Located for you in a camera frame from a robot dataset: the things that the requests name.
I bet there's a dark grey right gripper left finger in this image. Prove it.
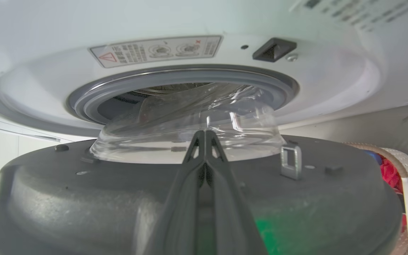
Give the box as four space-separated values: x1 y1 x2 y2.
144 130 206 255

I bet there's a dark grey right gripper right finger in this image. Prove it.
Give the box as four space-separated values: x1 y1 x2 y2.
205 130 268 255

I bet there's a grey washing machine door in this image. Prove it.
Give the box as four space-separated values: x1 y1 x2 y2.
0 83 404 255

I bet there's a grey rubber door gasket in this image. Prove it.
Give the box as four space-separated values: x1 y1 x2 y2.
67 64 299 125

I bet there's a black door latch socket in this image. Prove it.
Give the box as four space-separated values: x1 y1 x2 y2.
253 38 297 63

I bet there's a white washing machine body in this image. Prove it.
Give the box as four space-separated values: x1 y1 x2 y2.
0 0 408 142

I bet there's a warning label sticker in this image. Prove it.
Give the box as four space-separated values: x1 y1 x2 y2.
89 35 223 68

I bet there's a blue clothing item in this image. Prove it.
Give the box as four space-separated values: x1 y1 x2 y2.
364 150 383 165

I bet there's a red clothing item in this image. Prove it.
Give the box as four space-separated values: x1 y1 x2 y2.
380 158 407 232

